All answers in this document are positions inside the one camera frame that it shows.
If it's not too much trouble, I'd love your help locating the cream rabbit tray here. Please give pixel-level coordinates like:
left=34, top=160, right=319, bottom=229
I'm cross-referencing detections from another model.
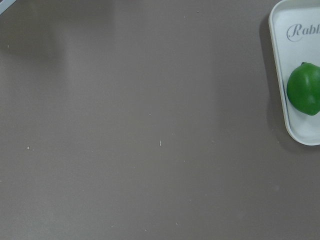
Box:
left=268, top=0, right=320, bottom=146

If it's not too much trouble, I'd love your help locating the green lime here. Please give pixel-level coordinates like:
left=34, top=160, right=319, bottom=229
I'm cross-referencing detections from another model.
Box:
left=286, top=62, right=320, bottom=116

